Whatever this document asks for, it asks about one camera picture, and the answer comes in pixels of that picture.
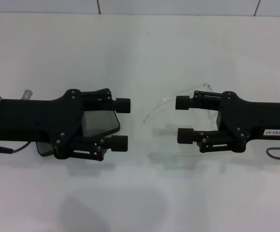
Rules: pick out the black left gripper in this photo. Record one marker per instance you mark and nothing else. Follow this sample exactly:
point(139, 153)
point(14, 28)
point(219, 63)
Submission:
point(33, 116)

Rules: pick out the clear white glasses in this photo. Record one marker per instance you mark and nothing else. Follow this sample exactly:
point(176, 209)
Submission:
point(164, 99)

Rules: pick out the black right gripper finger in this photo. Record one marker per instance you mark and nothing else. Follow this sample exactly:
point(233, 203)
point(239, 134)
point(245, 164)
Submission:
point(123, 105)
point(119, 143)

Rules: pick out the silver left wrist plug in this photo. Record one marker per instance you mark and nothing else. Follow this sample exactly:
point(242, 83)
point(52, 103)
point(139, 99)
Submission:
point(27, 94)

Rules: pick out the black glasses case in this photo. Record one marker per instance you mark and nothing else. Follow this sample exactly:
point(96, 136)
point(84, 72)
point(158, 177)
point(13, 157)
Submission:
point(96, 123)

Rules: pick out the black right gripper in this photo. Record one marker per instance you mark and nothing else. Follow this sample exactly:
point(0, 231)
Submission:
point(256, 118)

